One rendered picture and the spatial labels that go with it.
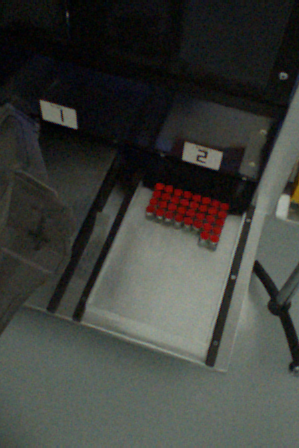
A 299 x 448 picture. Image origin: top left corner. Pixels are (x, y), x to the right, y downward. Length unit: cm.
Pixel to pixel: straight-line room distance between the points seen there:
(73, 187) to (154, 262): 28
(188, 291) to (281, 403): 99
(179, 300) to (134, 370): 89
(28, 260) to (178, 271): 65
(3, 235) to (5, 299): 7
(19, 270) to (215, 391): 151
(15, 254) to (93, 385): 146
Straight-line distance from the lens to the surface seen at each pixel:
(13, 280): 52
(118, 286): 110
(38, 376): 197
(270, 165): 111
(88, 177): 126
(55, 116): 121
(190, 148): 112
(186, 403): 194
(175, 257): 114
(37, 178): 64
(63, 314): 109
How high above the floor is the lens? 188
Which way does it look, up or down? 58 degrees down
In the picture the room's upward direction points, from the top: 6 degrees clockwise
